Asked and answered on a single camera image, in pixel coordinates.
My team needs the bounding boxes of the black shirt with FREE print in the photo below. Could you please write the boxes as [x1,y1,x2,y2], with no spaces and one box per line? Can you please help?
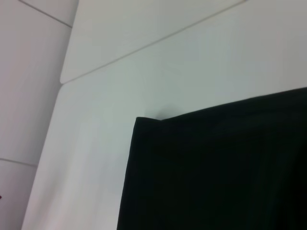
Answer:
[117,87,307,230]

